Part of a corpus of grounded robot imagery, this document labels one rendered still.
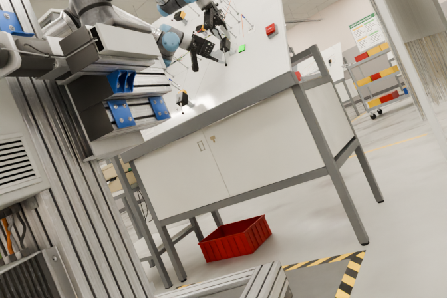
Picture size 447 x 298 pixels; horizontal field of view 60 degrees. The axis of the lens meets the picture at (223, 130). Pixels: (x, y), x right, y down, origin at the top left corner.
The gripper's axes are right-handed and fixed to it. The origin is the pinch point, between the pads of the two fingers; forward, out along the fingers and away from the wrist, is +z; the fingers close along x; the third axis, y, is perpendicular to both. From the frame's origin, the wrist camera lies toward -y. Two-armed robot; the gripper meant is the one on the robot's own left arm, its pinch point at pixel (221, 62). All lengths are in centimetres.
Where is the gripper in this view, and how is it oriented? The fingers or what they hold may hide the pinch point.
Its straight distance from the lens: 199.2
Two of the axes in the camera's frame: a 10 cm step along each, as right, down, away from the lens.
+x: -3.2, -3.6, 8.8
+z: 8.5, 3.1, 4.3
